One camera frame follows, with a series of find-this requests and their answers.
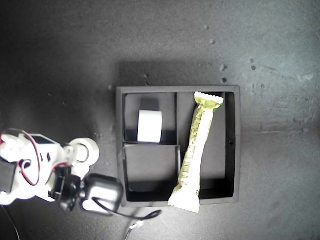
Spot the small white tape roll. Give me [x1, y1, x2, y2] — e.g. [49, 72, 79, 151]
[67, 137, 101, 166]

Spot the large white tape roll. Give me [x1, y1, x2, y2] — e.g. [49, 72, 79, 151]
[136, 109, 164, 144]

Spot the snack bar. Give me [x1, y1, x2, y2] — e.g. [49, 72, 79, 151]
[167, 91, 225, 214]

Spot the black compartment tray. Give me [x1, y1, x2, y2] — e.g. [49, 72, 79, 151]
[115, 85, 241, 208]

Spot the red servo wire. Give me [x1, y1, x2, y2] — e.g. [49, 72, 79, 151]
[1, 128, 42, 187]

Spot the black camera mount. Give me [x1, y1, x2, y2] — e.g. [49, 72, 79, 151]
[48, 163, 86, 212]

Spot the black camera cable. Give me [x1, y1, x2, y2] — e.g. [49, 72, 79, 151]
[91, 196, 163, 220]

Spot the white cable connector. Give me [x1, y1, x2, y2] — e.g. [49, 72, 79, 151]
[129, 220, 145, 231]

